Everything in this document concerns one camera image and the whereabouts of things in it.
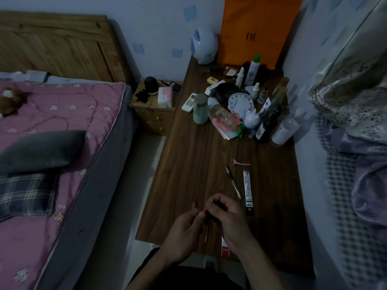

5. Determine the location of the round white and blue fan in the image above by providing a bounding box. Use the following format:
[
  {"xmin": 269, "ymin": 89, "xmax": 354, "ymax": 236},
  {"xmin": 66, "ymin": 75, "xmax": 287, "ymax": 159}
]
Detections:
[{"xmin": 190, "ymin": 27, "xmax": 219, "ymax": 65}]

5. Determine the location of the black cylinder speaker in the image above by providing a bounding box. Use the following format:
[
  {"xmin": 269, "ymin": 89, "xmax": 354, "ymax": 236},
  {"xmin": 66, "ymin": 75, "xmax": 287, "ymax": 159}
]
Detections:
[{"xmin": 144, "ymin": 76, "xmax": 160, "ymax": 95}]

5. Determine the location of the white spray bottle green cap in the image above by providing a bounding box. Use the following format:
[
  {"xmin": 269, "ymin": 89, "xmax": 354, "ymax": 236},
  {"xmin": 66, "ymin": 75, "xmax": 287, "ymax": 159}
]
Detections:
[{"xmin": 244, "ymin": 54, "xmax": 262, "ymax": 87}]

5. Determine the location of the white cardboard box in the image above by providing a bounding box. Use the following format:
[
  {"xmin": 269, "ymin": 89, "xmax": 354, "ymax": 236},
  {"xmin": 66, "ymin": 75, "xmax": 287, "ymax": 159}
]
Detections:
[{"xmin": 205, "ymin": 80, "xmax": 226, "ymax": 96}]

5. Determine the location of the orange paper bag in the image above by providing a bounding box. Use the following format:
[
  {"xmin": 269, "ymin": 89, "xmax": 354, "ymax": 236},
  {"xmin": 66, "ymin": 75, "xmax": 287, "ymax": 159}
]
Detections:
[{"xmin": 217, "ymin": 0, "xmax": 304, "ymax": 70}]

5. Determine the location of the grey mattress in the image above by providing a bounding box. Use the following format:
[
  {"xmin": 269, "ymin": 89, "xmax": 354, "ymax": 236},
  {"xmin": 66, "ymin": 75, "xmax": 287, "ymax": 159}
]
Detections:
[{"xmin": 37, "ymin": 84, "xmax": 138, "ymax": 290}]

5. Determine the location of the black and silver pen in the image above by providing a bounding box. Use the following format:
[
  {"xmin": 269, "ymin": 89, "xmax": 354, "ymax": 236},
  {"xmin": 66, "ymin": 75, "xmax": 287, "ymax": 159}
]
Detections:
[{"xmin": 224, "ymin": 165, "xmax": 242, "ymax": 200}]

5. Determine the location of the pink tissue pack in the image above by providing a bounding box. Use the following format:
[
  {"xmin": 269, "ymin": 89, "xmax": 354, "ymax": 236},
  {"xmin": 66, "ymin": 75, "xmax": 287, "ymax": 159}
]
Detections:
[{"xmin": 157, "ymin": 86, "xmax": 174, "ymax": 108}]

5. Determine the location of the round white clock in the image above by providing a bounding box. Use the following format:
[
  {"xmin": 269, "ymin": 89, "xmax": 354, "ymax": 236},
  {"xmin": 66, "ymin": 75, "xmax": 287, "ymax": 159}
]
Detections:
[{"xmin": 228, "ymin": 92, "xmax": 253, "ymax": 114}]

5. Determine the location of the wooden headboard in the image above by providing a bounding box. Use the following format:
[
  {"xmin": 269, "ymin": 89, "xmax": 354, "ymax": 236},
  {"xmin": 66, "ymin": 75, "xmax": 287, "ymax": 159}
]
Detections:
[{"xmin": 0, "ymin": 11, "xmax": 134, "ymax": 85}]

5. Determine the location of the plaid pillow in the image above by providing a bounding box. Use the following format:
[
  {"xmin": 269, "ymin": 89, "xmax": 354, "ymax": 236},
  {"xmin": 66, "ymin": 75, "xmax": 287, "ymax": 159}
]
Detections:
[{"xmin": 0, "ymin": 173, "xmax": 60, "ymax": 220}]

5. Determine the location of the purple cloth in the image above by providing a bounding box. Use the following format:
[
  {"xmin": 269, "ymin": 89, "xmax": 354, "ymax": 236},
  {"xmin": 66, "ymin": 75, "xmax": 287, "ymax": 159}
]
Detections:
[{"xmin": 317, "ymin": 117, "xmax": 387, "ymax": 228}]

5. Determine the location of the white remote control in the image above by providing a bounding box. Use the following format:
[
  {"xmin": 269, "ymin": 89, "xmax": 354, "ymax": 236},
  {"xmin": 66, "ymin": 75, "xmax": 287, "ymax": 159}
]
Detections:
[{"xmin": 181, "ymin": 92, "xmax": 197, "ymax": 113}]

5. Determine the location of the person's right hand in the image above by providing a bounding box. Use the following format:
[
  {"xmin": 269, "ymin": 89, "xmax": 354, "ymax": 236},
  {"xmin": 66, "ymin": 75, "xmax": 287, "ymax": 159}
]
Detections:
[{"xmin": 207, "ymin": 193, "xmax": 258, "ymax": 255}]

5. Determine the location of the grey pillow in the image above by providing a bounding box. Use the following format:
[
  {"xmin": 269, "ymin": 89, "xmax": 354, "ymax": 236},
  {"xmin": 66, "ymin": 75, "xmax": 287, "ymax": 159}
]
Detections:
[{"xmin": 0, "ymin": 130, "xmax": 87, "ymax": 175}]

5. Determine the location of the person's black clothing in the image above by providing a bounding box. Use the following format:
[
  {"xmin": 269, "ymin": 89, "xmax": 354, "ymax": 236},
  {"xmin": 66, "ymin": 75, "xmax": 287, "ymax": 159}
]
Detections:
[{"xmin": 126, "ymin": 247, "xmax": 252, "ymax": 290}]

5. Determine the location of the long refill packet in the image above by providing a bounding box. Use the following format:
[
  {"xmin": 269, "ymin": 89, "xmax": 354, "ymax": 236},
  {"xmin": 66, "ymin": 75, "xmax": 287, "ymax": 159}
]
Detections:
[{"xmin": 242, "ymin": 170, "xmax": 255, "ymax": 216}]

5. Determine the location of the pale green tumbler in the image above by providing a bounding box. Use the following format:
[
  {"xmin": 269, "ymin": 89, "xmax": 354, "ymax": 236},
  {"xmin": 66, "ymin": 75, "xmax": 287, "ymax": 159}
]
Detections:
[{"xmin": 192, "ymin": 94, "xmax": 209, "ymax": 125}]

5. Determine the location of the clear plastic bottle white label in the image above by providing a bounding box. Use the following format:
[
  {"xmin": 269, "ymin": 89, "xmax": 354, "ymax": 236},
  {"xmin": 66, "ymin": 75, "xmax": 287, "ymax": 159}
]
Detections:
[{"xmin": 270, "ymin": 108, "xmax": 308, "ymax": 148}]

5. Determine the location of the red and white packet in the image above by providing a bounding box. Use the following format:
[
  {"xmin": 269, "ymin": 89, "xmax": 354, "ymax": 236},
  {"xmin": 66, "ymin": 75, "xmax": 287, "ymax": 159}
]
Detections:
[{"xmin": 221, "ymin": 237, "xmax": 232, "ymax": 258}]

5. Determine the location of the black round container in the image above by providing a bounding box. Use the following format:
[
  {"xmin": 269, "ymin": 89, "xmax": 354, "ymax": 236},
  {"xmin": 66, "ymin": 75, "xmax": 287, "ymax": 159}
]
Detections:
[{"xmin": 215, "ymin": 83, "xmax": 240, "ymax": 104}]

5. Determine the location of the wooden nightstand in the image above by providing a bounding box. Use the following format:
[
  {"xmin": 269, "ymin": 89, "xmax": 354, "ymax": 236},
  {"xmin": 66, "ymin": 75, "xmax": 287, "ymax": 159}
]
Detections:
[{"xmin": 130, "ymin": 78, "xmax": 183, "ymax": 137}]

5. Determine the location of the person's right forearm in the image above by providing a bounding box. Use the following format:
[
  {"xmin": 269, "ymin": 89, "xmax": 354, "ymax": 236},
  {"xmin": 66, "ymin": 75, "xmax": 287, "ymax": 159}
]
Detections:
[{"xmin": 235, "ymin": 238, "xmax": 289, "ymax": 290}]

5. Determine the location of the brown stuffed toy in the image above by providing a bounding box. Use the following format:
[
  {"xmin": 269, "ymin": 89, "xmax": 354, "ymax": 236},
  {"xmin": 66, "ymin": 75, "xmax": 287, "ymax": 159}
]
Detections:
[{"xmin": 0, "ymin": 87, "xmax": 28, "ymax": 117}]

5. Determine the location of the person's left hand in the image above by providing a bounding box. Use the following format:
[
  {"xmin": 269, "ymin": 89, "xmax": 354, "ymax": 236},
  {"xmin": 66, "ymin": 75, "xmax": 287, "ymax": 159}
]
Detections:
[{"xmin": 164, "ymin": 208, "xmax": 203, "ymax": 265}]

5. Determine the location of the checkered cloth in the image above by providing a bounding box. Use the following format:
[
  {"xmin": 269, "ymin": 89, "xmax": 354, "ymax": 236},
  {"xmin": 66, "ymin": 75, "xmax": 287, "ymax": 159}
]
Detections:
[{"xmin": 316, "ymin": 116, "xmax": 387, "ymax": 290}]

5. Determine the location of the clear plastic bag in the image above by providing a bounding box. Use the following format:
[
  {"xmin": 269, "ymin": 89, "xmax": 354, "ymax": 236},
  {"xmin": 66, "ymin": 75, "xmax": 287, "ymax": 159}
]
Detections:
[{"xmin": 217, "ymin": 123, "xmax": 246, "ymax": 141}]

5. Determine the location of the small white bottle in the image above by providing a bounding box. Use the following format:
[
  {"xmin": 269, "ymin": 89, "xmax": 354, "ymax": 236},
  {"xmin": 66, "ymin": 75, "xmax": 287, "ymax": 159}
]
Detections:
[{"xmin": 235, "ymin": 66, "xmax": 246, "ymax": 90}]

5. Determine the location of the dark wine bottle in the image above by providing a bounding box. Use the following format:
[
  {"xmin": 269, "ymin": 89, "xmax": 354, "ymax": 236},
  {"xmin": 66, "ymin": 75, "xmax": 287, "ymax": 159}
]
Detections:
[{"xmin": 255, "ymin": 104, "xmax": 282, "ymax": 145}]

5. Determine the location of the pink patterned quilt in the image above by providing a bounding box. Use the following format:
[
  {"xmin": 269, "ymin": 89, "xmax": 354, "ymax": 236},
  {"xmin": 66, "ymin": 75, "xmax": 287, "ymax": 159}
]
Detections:
[{"xmin": 0, "ymin": 79, "xmax": 126, "ymax": 290}]

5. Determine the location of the person's left forearm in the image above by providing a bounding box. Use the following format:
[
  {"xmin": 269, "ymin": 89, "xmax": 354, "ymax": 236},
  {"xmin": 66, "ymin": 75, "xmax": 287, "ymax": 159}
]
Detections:
[{"xmin": 125, "ymin": 254, "xmax": 179, "ymax": 290}]

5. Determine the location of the tall clear glass bottle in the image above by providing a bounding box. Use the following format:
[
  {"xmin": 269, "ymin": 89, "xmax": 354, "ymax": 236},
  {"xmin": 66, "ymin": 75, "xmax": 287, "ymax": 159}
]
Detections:
[{"xmin": 270, "ymin": 77, "xmax": 290, "ymax": 111}]

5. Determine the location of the clear bottle pink strap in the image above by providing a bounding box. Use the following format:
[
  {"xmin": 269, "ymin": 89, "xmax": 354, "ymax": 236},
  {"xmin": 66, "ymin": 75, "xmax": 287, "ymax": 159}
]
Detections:
[{"xmin": 208, "ymin": 104, "xmax": 243, "ymax": 134}]

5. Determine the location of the floral fabric cover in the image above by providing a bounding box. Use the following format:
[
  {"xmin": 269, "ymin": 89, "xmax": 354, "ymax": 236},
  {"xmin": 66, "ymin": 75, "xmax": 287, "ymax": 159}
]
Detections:
[{"xmin": 307, "ymin": 0, "xmax": 387, "ymax": 146}]

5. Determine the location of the white rabbit figurine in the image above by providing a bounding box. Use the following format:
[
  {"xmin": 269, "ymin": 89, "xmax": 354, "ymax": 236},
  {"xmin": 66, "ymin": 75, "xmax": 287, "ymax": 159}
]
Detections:
[{"xmin": 243, "ymin": 108, "xmax": 261, "ymax": 129}]

